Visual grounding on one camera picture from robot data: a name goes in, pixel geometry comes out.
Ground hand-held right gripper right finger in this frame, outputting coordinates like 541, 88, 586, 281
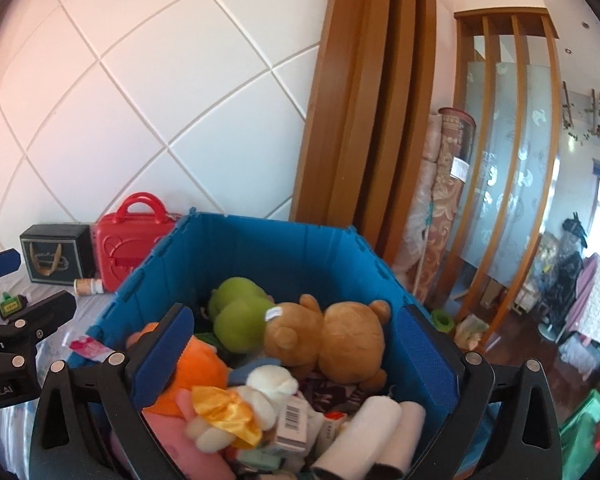
396, 304, 563, 480

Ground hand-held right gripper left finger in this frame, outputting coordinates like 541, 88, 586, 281
30, 302, 196, 480

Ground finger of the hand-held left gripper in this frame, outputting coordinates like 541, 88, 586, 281
0, 290, 77, 350
0, 249, 22, 286

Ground brown bear plush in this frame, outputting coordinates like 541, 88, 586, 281
264, 294, 392, 391

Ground blue plastic storage box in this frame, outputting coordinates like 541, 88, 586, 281
85, 211, 486, 480

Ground small green toy car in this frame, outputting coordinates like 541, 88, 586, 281
0, 295, 28, 317

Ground orange plush toy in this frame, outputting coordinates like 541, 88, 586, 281
127, 321, 233, 413

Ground pale printed tablecloth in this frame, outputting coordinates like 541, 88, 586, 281
0, 270, 126, 461

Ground small pink bottle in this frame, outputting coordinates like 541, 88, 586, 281
73, 277, 106, 296

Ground pink packet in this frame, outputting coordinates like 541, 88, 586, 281
70, 337, 113, 361

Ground white cloth roll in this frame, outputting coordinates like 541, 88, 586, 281
312, 396, 403, 480
380, 401, 427, 471

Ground black gift box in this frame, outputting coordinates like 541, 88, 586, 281
20, 223, 98, 283

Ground green plush toy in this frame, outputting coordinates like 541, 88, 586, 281
207, 276, 276, 356

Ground pink plush toy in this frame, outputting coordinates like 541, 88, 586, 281
110, 392, 236, 480

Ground blue cloth item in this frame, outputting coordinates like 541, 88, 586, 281
227, 357, 283, 386

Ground dark patterned pouch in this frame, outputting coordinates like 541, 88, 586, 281
300, 375, 381, 413

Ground red toy suitcase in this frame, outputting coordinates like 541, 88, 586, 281
94, 191, 183, 293

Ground white plush with yellow bow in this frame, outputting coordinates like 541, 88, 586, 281
182, 365, 301, 453

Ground small red white box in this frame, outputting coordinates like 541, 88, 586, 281
320, 411, 351, 448

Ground white barcode box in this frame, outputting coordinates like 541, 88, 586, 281
272, 392, 313, 453

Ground mint green box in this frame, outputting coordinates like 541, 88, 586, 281
237, 447, 288, 471

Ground pink rolled carpet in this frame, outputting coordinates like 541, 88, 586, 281
395, 115, 441, 286

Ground dark hanging clothes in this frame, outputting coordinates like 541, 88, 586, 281
545, 212, 588, 331

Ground green bag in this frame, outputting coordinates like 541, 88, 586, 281
560, 390, 600, 480

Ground brown patterned rolled carpet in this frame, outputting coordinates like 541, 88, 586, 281
415, 107, 476, 306

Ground wooden slat partition screen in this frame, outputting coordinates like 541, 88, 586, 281
450, 7, 561, 331

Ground wooden pillar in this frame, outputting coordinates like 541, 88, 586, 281
290, 0, 446, 266

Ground wall vine decoration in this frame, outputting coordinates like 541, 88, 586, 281
560, 82, 600, 151

